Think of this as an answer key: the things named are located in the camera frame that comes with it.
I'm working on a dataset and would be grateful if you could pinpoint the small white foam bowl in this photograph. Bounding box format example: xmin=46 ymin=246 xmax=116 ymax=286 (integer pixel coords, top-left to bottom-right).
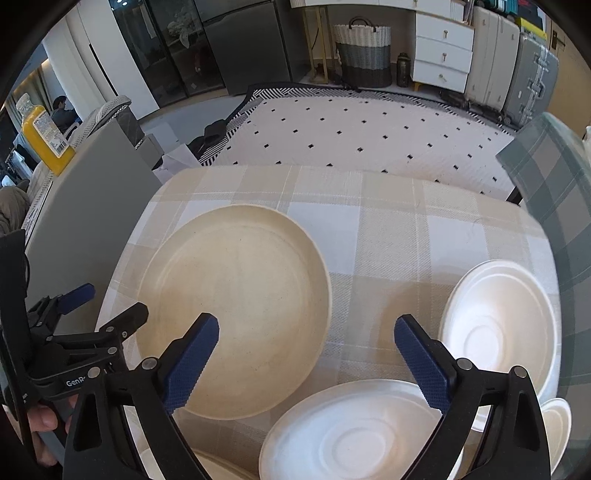
xmin=541 ymin=398 xmax=572 ymax=473

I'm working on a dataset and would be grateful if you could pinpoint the large white foam bowl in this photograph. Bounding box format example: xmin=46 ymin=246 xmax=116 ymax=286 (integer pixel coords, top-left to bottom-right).
xmin=259 ymin=379 xmax=442 ymax=480

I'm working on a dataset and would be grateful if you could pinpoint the cream plate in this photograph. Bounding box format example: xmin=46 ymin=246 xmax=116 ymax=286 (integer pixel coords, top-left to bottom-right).
xmin=135 ymin=205 xmax=332 ymax=420

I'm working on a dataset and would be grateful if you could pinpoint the person left hand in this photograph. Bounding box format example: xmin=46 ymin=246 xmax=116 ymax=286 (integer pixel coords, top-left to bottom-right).
xmin=27 ymin=395 xmax=78 ymax=467

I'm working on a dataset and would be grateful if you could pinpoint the grey cabinet box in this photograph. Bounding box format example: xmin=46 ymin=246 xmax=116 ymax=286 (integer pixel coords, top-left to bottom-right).
xmin=26 ymin=122 xmax=161 ymax=335

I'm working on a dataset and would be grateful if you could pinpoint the orange juice bottle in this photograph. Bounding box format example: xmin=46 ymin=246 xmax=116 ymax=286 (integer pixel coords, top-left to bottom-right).
xmin=16 ymin=93 xmax=75 ymax=176

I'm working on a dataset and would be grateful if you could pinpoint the seated person background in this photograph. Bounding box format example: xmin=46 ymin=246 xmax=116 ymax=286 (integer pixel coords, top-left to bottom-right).
xmin=51 ymin=96 xmax=78 ymax=133

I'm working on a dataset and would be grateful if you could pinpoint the beige plaid tablecloth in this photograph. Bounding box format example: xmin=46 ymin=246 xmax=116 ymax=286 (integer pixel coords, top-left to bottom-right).
xmin=94 ymin=163 xmax=562 ymax=480

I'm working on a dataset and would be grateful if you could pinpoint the green plaid tablecloth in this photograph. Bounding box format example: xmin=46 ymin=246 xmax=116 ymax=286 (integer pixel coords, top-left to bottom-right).
xmin=497 ymin=112 xmax=590 ymax=470

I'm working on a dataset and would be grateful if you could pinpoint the dotted white rug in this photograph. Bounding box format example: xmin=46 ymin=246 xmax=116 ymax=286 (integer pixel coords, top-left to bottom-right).
xmin=198 ymin=84 xmax=514 ymax=200

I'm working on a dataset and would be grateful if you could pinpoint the grey refrigerator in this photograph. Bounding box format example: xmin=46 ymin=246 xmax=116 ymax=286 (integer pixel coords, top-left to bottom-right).
xmin=194 ymin=0 xmax=311 ymax=95

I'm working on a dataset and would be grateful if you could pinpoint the wooden door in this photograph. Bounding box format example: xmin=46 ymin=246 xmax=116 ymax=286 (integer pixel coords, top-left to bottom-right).
xmin=547 ymin=17 xmax=591 ymax=138

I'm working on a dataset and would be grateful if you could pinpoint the grey aluminium suitcase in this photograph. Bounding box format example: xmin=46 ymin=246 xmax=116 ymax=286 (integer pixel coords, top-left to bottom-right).
xmin=503 ymin=33 xmax=559 ymax=128

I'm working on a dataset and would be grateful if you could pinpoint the woven laundry basket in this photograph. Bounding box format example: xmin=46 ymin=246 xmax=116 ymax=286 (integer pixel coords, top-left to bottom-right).
xmin=332 ymin=16 xmax=392 ymax=88

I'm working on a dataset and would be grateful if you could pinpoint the dark water bottle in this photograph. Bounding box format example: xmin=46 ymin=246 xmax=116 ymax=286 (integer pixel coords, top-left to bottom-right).
xmin=396 ymin=52 xmax=411 ymax=88

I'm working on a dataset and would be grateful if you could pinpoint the white drawer dresser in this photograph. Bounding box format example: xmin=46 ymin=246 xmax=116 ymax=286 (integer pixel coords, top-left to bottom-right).
xmin=289 ymin=0 xmax=476 ymax=93

